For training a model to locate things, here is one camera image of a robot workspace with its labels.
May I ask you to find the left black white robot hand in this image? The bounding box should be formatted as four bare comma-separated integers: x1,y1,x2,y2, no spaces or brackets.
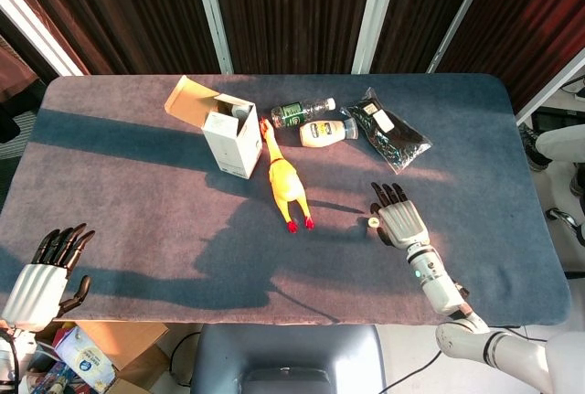
0,222,96,334

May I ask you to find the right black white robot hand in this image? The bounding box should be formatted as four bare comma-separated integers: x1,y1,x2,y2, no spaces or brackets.
368,182,430,250

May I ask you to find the blue white printed carton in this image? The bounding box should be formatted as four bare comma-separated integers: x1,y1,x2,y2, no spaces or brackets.
52,325,118,390

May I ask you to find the clear bag of black seeds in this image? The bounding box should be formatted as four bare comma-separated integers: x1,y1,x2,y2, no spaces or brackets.
340,86,433,176

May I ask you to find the blue printed package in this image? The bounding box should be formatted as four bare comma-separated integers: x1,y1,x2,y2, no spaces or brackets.
31,359,79,394

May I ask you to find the large brown cardboard box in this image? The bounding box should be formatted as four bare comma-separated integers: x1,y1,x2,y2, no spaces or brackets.
75,320,173,372

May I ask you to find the white mayonnaise squeeze bottle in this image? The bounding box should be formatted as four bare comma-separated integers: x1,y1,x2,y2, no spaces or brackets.
298,118,360,148

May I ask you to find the yellow rubber chicken toy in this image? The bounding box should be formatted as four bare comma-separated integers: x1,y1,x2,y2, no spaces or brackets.
258,117,316,234

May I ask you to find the blue grey table cloth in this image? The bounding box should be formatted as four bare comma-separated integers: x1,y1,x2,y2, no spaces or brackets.
0,72,572,327

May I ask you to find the small brown cardboard box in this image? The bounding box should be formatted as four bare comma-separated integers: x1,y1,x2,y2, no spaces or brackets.
105,378,154,394

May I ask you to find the grey black sneaker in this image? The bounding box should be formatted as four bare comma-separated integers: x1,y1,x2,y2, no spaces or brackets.
518,126,552,172

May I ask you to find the clear bottle with green label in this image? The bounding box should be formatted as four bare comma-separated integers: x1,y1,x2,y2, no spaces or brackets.
271,97,337,131

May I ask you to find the black chrome chair base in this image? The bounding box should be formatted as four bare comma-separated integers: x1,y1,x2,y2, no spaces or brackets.
546,206,585,249

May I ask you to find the grey plastic chair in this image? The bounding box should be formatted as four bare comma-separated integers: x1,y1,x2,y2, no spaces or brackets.
189,323,388,394

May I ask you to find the black fabric object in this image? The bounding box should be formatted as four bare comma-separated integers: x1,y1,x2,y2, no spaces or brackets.
0,87,42,144

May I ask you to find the light grey trouser leg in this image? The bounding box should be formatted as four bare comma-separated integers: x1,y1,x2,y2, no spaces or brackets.
535,123,585,162

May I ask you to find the black floor object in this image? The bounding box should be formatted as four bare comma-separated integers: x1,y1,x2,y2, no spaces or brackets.
532,108,585,133

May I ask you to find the open white cardboard box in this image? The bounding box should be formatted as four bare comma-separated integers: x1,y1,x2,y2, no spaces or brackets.
164,74,264,180

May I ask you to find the dark brown partition panel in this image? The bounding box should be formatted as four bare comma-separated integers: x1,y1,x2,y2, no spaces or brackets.
370,0,488,74
0,0,220,76
207,0,380,75
436,0,585,112

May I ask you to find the reddish brown curtain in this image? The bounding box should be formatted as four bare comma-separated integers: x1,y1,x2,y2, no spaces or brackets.
0,37,40,102

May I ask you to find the black cable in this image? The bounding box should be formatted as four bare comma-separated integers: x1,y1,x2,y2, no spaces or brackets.
173,330,203,387

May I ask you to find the grey aluminium partition post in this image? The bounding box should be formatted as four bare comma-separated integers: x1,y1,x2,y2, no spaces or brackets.
427,0,499,74
351,0,403,75
516,46,585,125
190,0,235,75

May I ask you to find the white partition post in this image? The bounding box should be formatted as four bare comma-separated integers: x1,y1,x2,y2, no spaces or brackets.
0,0,86,78

